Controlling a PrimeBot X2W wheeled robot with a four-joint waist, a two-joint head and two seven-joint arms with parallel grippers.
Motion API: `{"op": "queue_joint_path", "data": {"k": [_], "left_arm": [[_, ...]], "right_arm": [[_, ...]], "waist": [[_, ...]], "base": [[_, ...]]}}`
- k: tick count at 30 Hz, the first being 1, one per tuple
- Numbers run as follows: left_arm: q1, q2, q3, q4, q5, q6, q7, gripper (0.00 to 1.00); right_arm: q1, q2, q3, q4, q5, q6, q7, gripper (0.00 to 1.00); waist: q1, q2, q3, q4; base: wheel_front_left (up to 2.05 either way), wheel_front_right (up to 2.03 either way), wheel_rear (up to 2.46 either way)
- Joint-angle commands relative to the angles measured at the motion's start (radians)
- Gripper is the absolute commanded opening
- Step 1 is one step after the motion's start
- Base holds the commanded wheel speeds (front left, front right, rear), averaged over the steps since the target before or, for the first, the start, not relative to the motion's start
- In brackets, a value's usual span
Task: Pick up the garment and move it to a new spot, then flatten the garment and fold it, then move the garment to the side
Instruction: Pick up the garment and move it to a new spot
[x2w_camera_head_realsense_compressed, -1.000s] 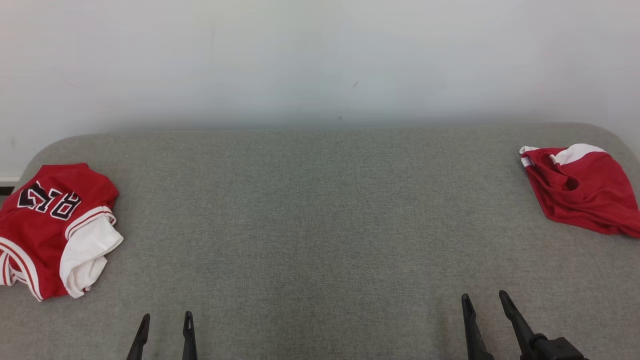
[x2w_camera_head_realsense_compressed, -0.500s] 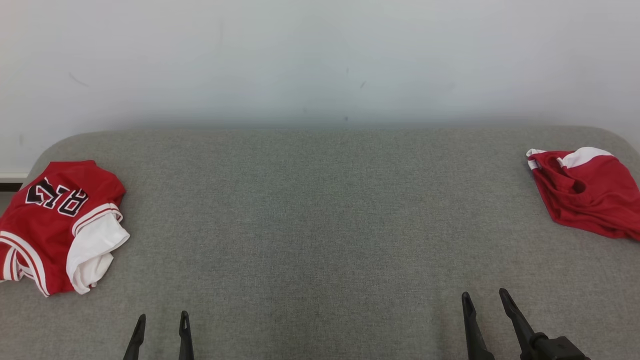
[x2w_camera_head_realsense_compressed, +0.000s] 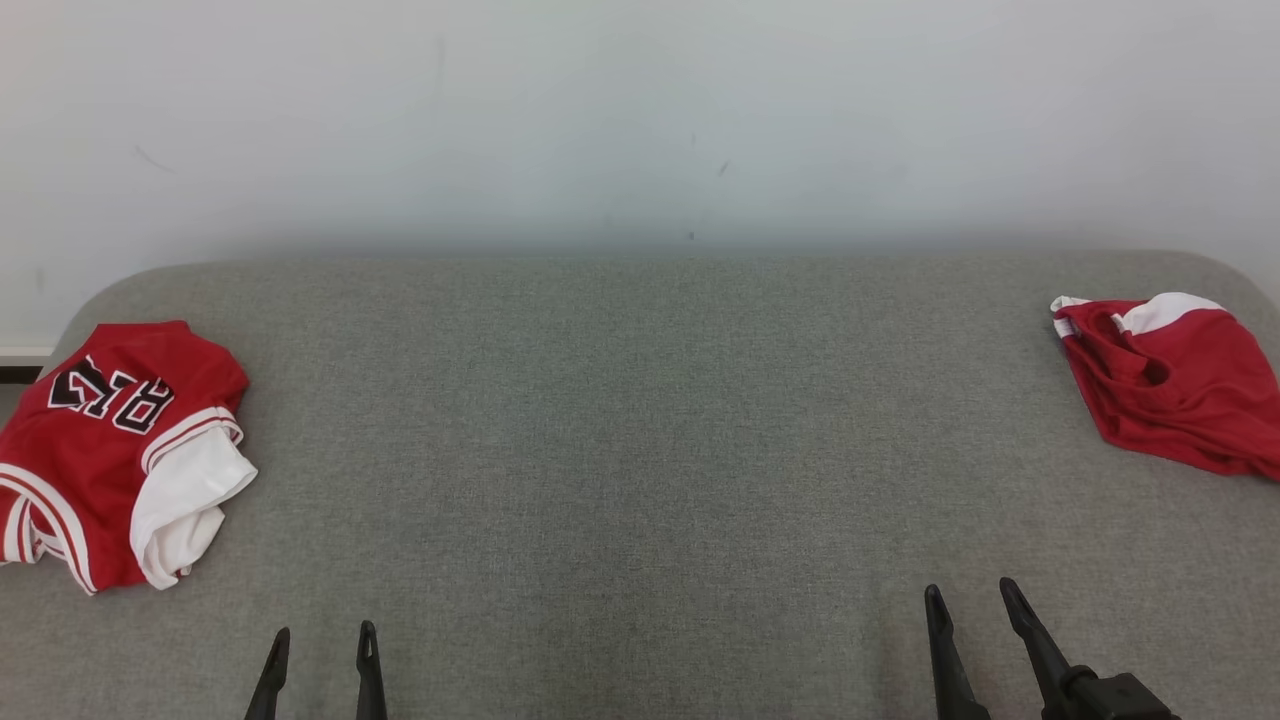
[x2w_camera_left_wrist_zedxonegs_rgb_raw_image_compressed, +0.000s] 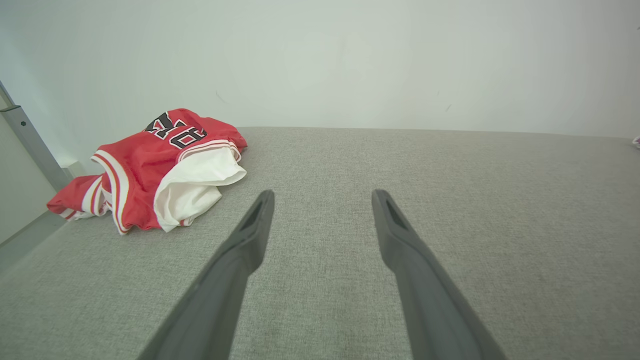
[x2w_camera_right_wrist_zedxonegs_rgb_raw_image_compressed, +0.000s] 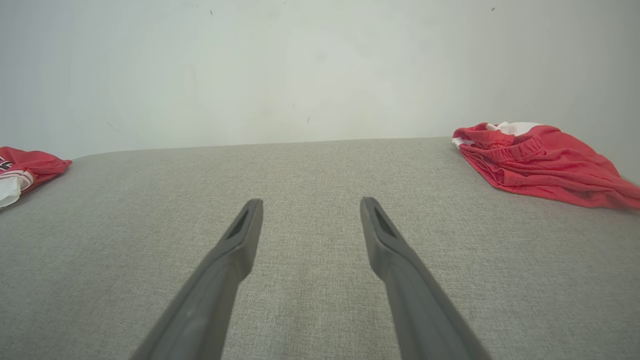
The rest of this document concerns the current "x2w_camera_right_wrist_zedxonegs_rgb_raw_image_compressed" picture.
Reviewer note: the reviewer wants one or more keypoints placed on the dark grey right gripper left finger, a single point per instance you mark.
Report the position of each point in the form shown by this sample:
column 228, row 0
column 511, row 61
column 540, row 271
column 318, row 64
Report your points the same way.
column 205, row 300

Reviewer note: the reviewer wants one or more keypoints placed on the red Bulls basketball jersey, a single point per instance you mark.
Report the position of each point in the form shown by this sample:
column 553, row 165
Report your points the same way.
column 35, row 167

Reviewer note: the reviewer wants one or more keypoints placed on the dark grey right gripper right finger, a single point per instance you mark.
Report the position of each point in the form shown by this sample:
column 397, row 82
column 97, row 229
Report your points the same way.
column 415, row 300

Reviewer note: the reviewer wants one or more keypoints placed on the red shorts with white trim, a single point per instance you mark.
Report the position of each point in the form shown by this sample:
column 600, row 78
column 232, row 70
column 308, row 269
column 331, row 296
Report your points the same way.
column 545, row 165

